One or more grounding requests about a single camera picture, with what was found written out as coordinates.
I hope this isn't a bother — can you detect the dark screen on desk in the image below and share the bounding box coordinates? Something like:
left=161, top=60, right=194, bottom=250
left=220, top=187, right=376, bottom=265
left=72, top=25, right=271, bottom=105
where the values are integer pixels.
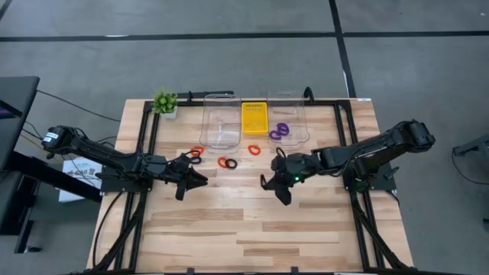
left=0, top=99, right=22, bottom=119

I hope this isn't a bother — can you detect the black aluminium table frame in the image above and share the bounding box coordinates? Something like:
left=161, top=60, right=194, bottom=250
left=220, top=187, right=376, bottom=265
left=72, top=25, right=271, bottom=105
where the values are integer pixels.
left=93, top=90, right=413, bottom=274

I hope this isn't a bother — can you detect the clear plastic bin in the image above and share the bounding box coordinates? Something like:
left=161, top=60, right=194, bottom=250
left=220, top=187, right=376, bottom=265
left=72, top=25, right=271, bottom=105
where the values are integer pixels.
left=199, top=93, right=243, bottom=154
left=266, top=90, right=311, bottom=148

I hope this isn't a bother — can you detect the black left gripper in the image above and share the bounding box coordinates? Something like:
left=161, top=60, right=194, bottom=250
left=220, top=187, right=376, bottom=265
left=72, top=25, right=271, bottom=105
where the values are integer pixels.
left=152, top=151, right=209, bottom=202

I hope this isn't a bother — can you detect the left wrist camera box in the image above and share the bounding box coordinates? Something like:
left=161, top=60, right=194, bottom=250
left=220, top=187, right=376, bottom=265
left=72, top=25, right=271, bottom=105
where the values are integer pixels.
left=170, top=154, right=191, bottom=173

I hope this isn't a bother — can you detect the thin black floor cable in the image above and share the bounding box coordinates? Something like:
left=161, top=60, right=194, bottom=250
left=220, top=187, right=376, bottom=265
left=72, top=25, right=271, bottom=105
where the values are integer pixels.
left=36, top=89, right=122, bottom=124

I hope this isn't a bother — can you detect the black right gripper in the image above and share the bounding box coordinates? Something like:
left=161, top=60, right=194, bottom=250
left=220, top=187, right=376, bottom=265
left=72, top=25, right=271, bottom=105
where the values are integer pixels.
left=260, top=147, right=320, bottom=206

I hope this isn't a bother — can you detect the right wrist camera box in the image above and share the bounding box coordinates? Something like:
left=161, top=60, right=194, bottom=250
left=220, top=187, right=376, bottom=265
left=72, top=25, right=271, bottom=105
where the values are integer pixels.
left=274, top=154, right=297, bottom=176

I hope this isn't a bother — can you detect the white cardboard box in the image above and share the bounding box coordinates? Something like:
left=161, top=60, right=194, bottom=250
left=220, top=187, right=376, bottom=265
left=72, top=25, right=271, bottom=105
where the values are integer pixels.
left=58, top=157, right=103, bottom=203

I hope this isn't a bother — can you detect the yellow plastic basket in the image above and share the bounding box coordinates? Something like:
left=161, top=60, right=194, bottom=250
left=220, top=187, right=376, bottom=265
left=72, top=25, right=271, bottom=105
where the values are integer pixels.
left=241, top=101, right=270, bottom=136

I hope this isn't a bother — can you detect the black desk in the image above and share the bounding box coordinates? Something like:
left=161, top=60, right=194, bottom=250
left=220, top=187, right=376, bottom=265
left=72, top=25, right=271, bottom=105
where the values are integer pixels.
left=0, top=75, right=103, bottom=255

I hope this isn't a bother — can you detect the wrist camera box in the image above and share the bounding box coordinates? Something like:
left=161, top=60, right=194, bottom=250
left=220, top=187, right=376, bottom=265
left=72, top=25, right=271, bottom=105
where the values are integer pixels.
left=274, top=154, right=297, bottom=176
left=170, top=154, right=191, bottom=173

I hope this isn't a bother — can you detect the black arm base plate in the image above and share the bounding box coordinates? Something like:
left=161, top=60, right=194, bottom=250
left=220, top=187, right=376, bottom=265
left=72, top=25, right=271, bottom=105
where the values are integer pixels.
left=341, top=160, right=397, bottom=193
left=100, top=162, right=157, bottom=193

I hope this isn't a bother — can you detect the green plant in white pot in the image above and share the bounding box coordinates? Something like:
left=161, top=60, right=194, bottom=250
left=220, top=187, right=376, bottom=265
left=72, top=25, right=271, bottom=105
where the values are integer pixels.
left=151, top=87, right=180, bottom=120

